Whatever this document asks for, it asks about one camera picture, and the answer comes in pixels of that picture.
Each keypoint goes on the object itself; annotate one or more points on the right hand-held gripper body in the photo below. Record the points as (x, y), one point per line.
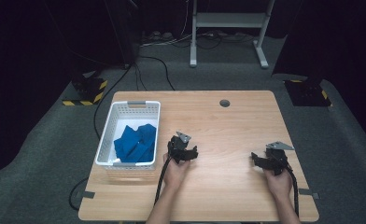
(277, 158)

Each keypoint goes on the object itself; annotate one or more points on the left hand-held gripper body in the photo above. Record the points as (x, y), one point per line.
(178, 146)

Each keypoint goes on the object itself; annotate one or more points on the blue printed t-shirt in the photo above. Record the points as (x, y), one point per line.
(136, 144)

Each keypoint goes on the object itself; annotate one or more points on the white plastic basket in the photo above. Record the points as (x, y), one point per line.
(105, 146)

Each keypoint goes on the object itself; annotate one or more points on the person's left hand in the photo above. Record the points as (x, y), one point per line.
(173, 174)

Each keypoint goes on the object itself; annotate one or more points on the person's right hand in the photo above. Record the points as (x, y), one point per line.
(279, 185)

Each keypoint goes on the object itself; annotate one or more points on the grey tape strip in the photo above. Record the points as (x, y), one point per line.
(88, 194)
(308, 193)

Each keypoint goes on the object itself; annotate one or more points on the grey table grommet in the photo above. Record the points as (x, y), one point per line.
(224, 103)

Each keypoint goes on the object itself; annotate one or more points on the black yellow striped base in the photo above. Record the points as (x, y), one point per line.
(305, 93)
(89, 88)

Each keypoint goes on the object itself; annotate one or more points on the dark curtain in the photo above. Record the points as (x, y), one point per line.
(31, 62)
(343, 46)

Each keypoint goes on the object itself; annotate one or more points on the white metal stand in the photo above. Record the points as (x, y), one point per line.
(228, 20)

